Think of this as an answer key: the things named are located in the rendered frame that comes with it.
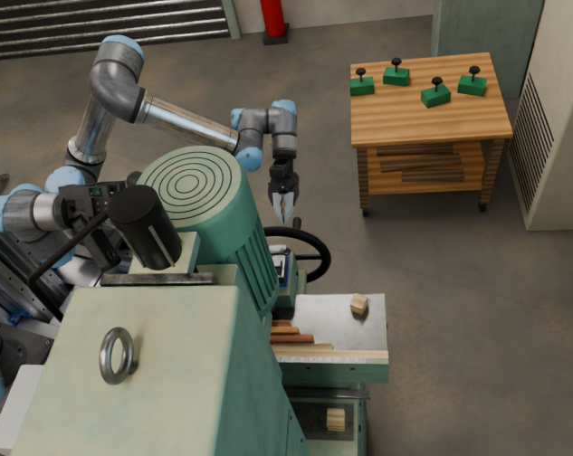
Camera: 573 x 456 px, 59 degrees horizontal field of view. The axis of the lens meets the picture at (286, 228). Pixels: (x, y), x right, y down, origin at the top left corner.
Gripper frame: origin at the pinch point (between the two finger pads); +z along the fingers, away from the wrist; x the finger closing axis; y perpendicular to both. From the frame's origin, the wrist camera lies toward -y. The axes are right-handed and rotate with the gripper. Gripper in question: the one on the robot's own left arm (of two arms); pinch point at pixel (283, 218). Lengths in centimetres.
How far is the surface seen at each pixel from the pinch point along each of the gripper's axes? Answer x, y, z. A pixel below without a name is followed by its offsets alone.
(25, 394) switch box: 16, -84, 33
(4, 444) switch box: 16, -87, 38
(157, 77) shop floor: 125, 184, -135
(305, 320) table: -8.0, -14.1, 27.9
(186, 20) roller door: 107, 191, -181
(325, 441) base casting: -13, -18, 55
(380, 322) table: -26.3, -14.3, 28.3
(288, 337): -5.0, -21.9, 31.5
